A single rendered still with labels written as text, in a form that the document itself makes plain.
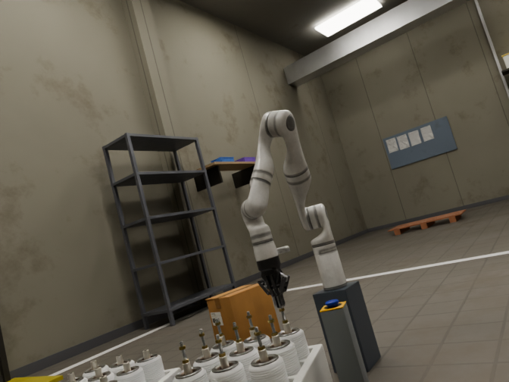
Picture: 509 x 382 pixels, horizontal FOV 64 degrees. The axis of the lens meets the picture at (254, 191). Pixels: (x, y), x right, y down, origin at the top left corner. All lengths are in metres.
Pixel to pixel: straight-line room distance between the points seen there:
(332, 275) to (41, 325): 2.89
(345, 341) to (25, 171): 3.46
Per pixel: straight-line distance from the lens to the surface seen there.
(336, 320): 1.26
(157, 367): 1.62
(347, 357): 1.28
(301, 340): 1.36
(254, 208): 1.30
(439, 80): 9.69
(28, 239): 4.05
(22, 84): 4.57
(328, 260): 1.62
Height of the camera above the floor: 0.57
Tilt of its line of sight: 6 degrees up
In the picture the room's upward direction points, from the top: 15 degrees counter-clockwise
